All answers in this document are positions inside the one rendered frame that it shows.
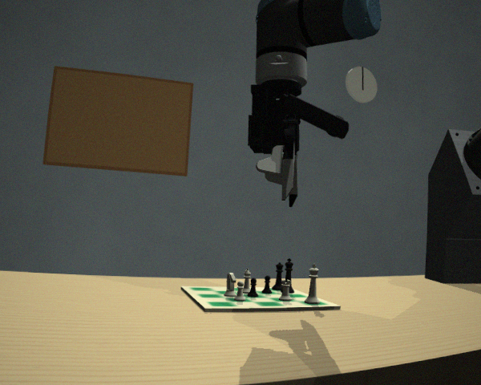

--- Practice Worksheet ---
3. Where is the white bishop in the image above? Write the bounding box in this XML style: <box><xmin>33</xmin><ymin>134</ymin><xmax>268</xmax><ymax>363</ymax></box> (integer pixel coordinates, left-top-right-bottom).
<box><xmin>242</xmin><ymin>269</ymin><xmax>250</xmax><ymax>294</ymax></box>

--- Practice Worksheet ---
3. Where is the green and cream chessboard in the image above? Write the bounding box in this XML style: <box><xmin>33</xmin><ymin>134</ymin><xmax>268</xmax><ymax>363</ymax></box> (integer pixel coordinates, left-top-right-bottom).
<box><xmin>181</xmin><ymin>286</ymin><xmax>341</xmax><ymax>312</ymax></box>

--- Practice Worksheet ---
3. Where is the white pawn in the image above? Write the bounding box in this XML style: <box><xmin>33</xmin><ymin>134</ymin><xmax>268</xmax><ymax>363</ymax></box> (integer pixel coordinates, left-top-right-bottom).
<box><xmin>234</xmin><ymin>281</ymin><xmax>245</xmax><ymax>302</ymax></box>

